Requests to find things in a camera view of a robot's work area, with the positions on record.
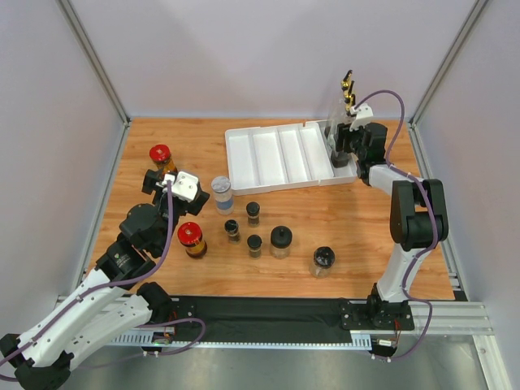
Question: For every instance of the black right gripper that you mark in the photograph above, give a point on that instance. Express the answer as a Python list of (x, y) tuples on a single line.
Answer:
[(343, 138)]

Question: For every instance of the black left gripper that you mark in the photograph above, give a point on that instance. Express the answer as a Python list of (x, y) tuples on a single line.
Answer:
[(197, 205)]

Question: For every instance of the oil bottle with dark sauce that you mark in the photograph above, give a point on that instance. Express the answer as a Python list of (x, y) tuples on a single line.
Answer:
[(339, 121)]

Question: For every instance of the clear oil bottle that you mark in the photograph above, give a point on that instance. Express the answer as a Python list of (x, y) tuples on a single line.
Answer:
[(347, 97)]

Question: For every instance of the tall bottle dark contents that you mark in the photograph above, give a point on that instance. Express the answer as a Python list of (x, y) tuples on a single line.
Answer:
[(335, 109)]

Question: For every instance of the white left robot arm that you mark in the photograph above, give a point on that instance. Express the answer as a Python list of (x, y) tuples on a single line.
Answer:
[(115, 296)]

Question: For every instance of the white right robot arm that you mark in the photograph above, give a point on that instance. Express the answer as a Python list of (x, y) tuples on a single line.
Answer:
[(418, 213)]

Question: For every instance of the red-lid sauce jar far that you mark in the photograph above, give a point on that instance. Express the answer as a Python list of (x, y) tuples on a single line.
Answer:
[(160, 155)]

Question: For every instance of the red-lid sauce jar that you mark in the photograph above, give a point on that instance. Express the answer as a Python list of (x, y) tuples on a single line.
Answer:
[(191, 237), (160, 155)]

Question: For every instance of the red-lid sauce jar near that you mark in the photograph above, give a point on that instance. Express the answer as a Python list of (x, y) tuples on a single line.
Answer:
[(191, 237)]

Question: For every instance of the tall jar white beads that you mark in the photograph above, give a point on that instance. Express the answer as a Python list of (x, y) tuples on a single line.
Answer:
[(223, 195)]

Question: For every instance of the small black-cap spice bottle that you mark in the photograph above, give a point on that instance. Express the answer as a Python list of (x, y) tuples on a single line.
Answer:
[(231, 227)]

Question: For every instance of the small spice bottle upper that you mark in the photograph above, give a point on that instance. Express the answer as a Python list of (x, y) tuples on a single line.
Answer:
[(253, 210)]

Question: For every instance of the small spice bottle lower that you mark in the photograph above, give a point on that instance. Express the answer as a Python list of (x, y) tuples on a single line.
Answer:
[(254, 243)]

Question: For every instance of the white divided tray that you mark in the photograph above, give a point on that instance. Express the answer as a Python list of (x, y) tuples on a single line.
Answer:
[(283, 157)]

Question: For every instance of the black-knob lid glass jar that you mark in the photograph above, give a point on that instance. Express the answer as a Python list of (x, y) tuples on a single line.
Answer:
[(281, 240)]

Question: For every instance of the black-lid glass jar right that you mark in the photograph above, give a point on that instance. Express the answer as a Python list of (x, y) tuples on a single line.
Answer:
[(322, 262)]

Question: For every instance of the black base cloth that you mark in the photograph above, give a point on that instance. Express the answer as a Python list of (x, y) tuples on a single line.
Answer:
[(266, 320)]

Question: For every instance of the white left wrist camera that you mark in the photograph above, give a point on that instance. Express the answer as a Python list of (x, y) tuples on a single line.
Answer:
[(181, 185)]

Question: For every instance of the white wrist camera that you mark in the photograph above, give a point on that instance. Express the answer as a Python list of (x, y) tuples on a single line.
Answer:
[(361, 115), (181, 185)]

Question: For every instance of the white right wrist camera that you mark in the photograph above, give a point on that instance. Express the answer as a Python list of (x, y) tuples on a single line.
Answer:
[(361, 115)]

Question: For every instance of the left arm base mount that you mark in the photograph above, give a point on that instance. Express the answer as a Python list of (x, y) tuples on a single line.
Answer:
[(169, 331)]

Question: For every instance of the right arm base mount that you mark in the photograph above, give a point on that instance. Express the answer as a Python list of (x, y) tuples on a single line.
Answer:
[(375, 314)]

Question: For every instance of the aluminium frame rail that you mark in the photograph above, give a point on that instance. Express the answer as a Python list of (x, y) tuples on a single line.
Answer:
[(447, 318)]

